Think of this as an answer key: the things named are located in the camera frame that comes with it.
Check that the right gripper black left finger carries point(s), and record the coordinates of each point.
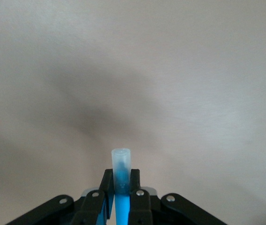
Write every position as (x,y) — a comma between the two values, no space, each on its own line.
(90,211)

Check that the blue marker with clear cap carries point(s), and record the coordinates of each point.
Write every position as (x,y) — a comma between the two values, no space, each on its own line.
(121,178)

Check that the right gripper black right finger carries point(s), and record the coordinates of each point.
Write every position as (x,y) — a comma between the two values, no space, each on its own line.
(144,211)

